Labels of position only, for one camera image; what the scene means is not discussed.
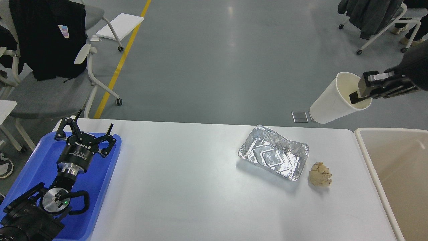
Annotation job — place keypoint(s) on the white flat board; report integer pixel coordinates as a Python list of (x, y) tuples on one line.
[(123, 24)]

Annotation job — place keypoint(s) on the crumpled brown paper ball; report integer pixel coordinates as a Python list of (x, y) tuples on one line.
[(320, 175)]

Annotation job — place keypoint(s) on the right floor socket plate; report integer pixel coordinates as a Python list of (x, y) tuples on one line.
[(311, 117)]

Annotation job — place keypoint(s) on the aluminium foil tray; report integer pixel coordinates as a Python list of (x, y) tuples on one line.
[(271, 151)]

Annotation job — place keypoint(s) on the white side table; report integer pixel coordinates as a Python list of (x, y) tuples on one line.
[(6, 107)]

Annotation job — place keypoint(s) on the left floor socket plate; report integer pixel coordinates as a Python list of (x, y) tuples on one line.
[(299, 117)]

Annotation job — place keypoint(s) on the grey office chair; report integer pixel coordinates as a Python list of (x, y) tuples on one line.
[(57, 97)]

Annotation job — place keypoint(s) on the dark grey hanging coat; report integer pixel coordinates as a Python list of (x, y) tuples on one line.
[(370, 16)]

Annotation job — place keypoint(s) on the black jacket on chair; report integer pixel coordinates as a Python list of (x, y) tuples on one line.
[(50, 35)]

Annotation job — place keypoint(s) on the floor socket plate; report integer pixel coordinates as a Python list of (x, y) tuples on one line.
[(299, 117), (311, 117)]

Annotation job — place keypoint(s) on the blue plastic tray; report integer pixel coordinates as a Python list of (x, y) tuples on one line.
[(53, 187)]

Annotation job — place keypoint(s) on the black white sneaker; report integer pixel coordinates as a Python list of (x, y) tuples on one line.
[(6, 166)]

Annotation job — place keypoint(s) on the beige plastic bin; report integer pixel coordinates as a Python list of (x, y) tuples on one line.
[(397, 160)]

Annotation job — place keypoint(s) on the white paper cup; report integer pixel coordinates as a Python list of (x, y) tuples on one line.
[(334, 102)]

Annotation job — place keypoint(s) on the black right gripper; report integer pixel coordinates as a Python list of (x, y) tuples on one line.
[(413, 65)]

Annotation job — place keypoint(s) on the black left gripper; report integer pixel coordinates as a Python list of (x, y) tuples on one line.
[(77, 150)]

